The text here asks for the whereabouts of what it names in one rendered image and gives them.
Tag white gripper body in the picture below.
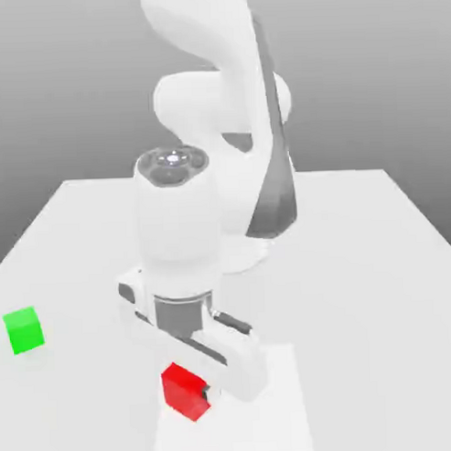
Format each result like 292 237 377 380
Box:
117 295 272 408

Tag small red cube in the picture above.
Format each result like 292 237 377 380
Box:
160 360 214 424

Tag small green cube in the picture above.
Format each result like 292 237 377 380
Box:
1 305 47 356

